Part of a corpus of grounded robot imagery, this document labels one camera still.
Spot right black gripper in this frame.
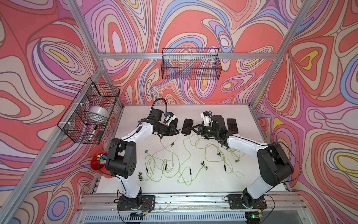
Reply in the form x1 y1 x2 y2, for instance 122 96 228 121
190 124 218 137

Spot black phone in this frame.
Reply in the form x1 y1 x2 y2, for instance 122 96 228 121
170 118 178 128
181 119 194 135

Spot blue phone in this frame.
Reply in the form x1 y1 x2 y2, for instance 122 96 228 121
227 118 239 134

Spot green earphones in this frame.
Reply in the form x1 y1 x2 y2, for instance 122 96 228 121
225 147 245 163
139 150 165 183
155 136 184 183
177 134 207 186
199 137 245 179

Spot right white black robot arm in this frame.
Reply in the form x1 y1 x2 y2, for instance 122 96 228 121
191 114 294 203

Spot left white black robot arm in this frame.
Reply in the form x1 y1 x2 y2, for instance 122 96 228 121
105 109 180 199

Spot white tape roll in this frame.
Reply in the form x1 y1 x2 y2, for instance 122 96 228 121
89 106 110 119

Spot black marker in basket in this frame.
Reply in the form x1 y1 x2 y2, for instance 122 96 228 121
88 125 104 141

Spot red cup with markers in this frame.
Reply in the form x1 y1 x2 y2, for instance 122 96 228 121
90 152 113 179

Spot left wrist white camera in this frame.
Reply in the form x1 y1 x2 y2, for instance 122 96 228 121
164 112 176 126

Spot wrist white camera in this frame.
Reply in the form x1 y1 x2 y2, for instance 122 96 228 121
200 111 212 127
164 112 176 126

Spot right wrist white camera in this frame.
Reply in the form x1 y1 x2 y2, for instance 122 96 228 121
200 111 212 127

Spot back black wire basket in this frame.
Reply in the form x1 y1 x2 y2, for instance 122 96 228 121
161 47 222 80

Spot black wire basket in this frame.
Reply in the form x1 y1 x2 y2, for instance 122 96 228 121
57 78 120 145
161 47 222 80

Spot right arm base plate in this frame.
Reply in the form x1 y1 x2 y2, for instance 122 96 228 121
225 194 267 210

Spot left black wire basket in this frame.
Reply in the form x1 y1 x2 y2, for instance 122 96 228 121
57 78 120 145

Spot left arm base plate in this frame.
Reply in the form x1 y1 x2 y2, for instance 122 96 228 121
114 195 156 211

